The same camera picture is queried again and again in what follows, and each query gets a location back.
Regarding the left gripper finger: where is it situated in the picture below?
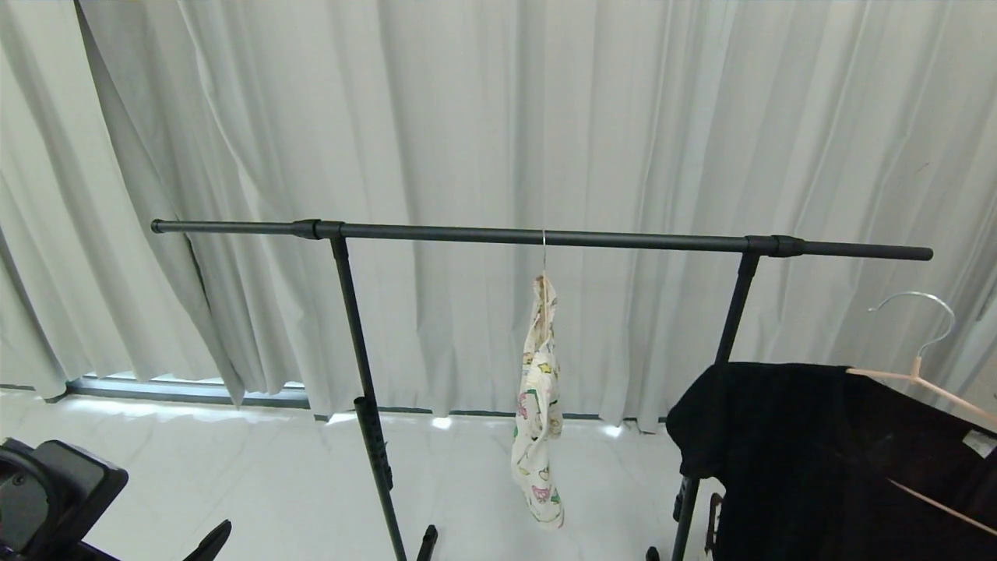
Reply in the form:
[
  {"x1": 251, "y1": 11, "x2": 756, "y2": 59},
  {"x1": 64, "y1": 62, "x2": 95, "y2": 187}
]
[{"x1": 183, "y1": 520, "x2": 233, "y2": 561}]

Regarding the cream printed garment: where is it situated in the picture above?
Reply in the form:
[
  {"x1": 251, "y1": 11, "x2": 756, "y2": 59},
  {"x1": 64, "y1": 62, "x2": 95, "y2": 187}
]
[{"x1": 510, "y1": 273, "x2": 565, "y2": 532}]

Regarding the black garment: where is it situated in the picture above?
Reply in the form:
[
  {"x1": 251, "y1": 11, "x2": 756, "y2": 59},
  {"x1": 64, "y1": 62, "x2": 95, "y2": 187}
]
[{"x1": 666, "y1": 361, "x2": 997, "y2": 561}]

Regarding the black clothes rack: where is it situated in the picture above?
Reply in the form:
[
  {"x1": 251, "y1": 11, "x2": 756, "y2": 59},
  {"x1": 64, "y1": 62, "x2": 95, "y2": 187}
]
[{"x1": 150, "y1": 218, "x2": 934, "y2": 561}]

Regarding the window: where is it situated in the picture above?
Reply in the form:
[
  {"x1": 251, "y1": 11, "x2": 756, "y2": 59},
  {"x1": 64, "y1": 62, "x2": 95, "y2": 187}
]
[{"x1": 0, "y1": 374, "x2": 671, "y2": 422}]

